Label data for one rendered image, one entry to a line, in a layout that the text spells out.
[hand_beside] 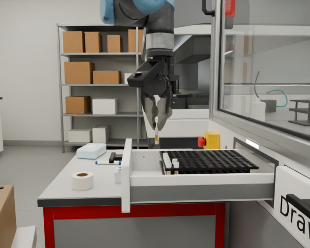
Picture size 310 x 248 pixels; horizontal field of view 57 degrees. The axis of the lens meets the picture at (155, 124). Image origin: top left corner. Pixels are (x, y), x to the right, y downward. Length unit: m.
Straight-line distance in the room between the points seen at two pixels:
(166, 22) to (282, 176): 0.46
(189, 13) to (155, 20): 0.83
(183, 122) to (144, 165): 0.72
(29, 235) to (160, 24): 0.59
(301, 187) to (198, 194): 0.21
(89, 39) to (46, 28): 1.02
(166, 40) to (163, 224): 0.55
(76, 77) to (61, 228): 3.85
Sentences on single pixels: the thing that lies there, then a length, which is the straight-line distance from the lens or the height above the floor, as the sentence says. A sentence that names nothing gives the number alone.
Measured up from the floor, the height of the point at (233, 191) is 0.86.
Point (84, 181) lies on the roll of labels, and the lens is 0.95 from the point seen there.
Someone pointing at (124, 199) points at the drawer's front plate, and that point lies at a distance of 0.63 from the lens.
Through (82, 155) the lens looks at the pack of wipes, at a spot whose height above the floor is 0.78.
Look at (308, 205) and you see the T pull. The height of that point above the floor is 0.91.
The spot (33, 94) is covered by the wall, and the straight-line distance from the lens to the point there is 5.42.
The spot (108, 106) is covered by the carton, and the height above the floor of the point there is 0.75.
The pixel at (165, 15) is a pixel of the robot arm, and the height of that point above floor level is 1.26.
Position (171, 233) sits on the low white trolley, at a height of 0.63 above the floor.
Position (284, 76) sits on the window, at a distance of 0.69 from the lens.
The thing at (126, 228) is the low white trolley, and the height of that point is 0.65.
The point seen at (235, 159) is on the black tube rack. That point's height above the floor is 0.90.
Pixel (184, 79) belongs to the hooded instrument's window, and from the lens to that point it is 1.57.
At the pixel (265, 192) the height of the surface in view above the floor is 0.85.
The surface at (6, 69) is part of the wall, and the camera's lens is 5.63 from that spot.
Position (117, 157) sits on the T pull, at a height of 0.91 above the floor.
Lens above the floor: 1.09
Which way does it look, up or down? 8 degrees down
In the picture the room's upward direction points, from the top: straight up
